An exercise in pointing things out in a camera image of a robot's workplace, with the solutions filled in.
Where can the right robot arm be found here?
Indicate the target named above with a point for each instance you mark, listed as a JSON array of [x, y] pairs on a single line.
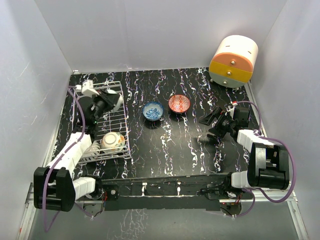
[[268, 165]]

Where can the white floral bowl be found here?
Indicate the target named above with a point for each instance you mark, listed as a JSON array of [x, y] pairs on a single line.
[[112, 142]]

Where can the blue patterned bowl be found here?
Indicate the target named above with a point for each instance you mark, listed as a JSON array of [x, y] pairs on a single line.
[[153, 111]]

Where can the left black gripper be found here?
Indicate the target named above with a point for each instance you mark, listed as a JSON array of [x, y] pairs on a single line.
[[112, 98]]

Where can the red patterned bowl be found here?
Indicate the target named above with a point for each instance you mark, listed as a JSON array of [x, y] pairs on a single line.
[[179, 103]]

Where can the white wire dish rack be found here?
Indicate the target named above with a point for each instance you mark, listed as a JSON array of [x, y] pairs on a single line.
[[110, 122]]

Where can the white bowl orange rim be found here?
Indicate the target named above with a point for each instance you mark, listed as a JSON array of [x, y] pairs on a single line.
[[93, 150]]

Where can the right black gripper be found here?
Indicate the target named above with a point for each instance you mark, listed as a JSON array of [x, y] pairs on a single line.
[[215, 113]]

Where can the round pastel drawer cabinet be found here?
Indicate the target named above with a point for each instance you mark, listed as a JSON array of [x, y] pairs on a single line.
[[233, 63]]

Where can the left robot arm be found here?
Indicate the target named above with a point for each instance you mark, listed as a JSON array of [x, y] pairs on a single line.
[[54, 187]]

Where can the mint green bowl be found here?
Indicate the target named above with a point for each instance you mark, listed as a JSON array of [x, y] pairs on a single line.
[[115, 98]]

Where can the aluminium frame rail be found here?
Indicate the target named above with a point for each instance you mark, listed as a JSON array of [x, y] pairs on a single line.
[[176, 192]]

